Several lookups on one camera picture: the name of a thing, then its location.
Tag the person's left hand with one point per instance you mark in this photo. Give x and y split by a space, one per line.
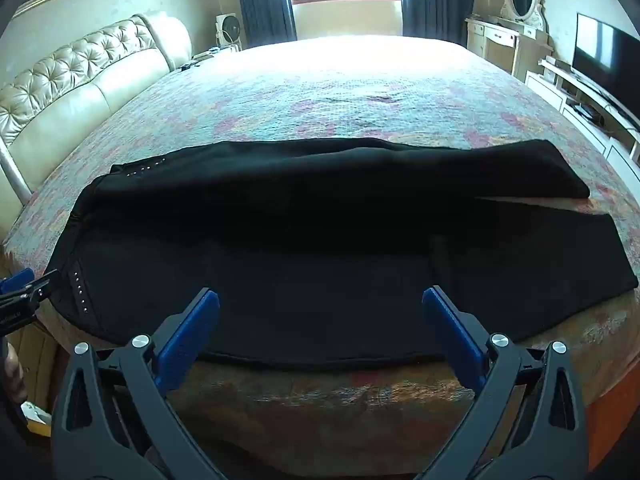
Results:
14 377

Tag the white television cabinet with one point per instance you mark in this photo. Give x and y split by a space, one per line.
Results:
575 92

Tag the yellow and white box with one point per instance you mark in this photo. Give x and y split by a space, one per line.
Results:
37 417

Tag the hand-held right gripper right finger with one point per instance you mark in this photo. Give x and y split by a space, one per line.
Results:
450 325

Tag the white desk fan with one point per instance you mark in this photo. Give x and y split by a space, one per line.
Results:
227 30

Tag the cream nightstand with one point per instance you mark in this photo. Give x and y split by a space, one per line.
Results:
212 54

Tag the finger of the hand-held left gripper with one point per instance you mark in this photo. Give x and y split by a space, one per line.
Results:
17 281
37 291

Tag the black flat screen television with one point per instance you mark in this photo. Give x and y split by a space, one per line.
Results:
607 60

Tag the floral quilted bedspread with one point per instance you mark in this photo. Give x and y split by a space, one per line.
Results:
350 90

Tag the black pants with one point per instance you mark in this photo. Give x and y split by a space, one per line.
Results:
300 260

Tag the cream tufted leather headboard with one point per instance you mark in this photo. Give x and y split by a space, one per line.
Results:
75 90

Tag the cream dressing table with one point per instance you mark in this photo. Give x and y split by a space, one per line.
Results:
492 40

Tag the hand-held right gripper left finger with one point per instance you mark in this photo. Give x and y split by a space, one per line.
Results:
192 320

